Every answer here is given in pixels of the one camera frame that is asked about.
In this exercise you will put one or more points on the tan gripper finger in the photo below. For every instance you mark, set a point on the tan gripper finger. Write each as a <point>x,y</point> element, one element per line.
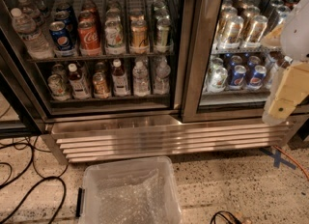
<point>272,39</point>
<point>289,88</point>

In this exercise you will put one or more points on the red coke can front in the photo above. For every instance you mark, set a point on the red coke can front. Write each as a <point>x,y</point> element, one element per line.
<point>89,40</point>

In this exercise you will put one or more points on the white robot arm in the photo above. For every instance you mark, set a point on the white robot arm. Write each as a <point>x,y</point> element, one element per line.
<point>294,44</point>

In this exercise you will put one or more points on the gold can right fridge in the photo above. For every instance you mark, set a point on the gold can right fridge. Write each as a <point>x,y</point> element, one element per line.
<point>230,37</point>

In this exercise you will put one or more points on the blue pepsi can right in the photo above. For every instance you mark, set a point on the blue pepsi can right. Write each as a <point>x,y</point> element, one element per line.
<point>237,77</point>

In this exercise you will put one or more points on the blue pepsi can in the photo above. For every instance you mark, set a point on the blue pepsi can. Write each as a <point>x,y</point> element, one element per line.
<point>63,45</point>
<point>237,77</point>

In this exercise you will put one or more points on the white can right lower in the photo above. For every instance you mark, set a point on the white can right lower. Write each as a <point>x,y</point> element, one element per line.
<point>217,80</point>

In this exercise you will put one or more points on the green silver soda can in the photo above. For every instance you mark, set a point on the green silver soda can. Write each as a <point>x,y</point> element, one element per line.
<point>162,38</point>

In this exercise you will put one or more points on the gold soda can middle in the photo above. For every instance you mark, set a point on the gold soda can middle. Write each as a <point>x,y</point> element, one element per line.
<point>139,42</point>

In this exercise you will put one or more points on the green white soda can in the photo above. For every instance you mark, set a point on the green white soda can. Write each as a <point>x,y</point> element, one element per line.
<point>114,38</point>

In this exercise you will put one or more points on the blue pepsi can front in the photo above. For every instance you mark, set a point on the blue pepsi can front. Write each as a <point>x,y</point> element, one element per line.
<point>63,45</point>

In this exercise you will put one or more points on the steel fridge bottom grille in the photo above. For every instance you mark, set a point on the steel fridge bottom grille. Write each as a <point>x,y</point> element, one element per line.
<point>161,135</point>

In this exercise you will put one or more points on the small can bottom left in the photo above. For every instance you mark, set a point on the small can bottom left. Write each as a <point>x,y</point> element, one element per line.
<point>58,87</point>

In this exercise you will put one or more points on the blue tape cross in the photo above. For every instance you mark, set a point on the blue tape cross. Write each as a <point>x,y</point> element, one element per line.
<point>277,158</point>

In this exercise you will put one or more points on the clear water bottle bottom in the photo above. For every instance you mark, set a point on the clear water bottle bottom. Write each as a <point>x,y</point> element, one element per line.
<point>141,83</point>

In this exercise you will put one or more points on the clear water bottle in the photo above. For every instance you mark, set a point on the clear water bottle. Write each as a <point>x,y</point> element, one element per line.
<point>31,34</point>
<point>141,83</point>

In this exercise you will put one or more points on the clear plastic storage bin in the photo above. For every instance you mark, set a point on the clear plastic storage bin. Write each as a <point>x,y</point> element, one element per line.
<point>135,191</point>

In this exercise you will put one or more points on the dark tea bottle left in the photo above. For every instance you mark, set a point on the dark tea bottle left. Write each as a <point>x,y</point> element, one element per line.
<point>79,84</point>

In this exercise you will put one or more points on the clear water bottle left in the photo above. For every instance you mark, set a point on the clear water bottle left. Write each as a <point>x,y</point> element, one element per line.
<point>31,34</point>

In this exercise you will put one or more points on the fridge centre door frame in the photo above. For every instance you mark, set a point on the fridge centre door frame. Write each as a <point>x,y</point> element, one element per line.
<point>199,22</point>

